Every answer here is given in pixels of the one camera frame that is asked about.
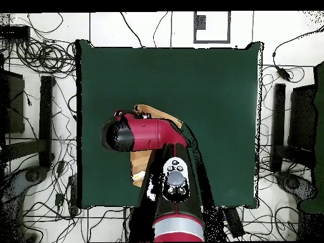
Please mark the tan terry towel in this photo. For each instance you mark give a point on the tan terry towel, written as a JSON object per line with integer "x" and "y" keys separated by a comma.
{"x": 139, "y": 162}

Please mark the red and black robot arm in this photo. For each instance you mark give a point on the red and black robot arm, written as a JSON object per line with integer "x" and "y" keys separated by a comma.
{"x": 152, "y": 131}

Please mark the dark green table cloth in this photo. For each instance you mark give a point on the dark green table cloth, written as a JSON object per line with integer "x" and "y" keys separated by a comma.
{"x": 106, "y": 76}

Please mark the small black plug adapter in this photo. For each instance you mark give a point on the small black plug adapter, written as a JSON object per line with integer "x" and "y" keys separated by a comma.
{"x": 60, "y": 167}
{"x": 59, "y": 199}

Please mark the long black power strip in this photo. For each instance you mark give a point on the long black power strip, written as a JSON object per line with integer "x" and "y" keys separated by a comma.
{"x": 73, "y": 192}

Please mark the dark grey square patch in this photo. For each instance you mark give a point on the dark grey square patch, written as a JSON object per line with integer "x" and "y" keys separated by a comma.
{"x": 201, "y": 22}

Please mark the dark wheeled chair base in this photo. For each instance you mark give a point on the dark wheeled chair base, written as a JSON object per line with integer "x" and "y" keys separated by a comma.
{"x": 17, "y": 184}
{"x": 301, "y": 187}

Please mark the black floor box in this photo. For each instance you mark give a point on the black floor box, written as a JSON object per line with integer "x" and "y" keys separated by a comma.
{"x": 234, "y": 222}

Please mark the black power adapter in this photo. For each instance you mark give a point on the black power adapter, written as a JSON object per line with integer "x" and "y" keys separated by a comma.
{"x": 283, "y": 74}

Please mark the grey square floor frame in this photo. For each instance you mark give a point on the grey square floor frame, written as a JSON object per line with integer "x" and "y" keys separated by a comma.
{"x": 212, "y": 41}

